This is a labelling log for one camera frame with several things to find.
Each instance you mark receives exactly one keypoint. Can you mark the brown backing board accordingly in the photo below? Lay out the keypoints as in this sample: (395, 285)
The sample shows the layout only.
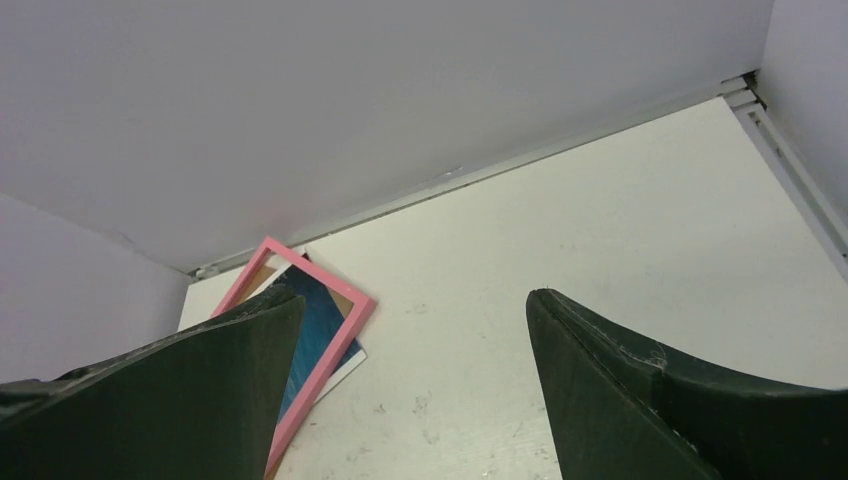
(286, 427)

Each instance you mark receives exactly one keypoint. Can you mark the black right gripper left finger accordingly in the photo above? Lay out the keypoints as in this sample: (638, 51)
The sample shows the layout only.
(199, 404)

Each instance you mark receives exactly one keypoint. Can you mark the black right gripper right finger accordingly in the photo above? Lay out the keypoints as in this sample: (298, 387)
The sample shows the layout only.
(621, 405)

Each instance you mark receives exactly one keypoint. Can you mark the pink wooden photo frame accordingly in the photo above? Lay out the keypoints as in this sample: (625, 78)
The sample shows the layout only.
(344, 352)

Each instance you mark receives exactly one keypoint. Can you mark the blue landscape photo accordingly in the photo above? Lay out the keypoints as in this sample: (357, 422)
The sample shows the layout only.
(324, 314)

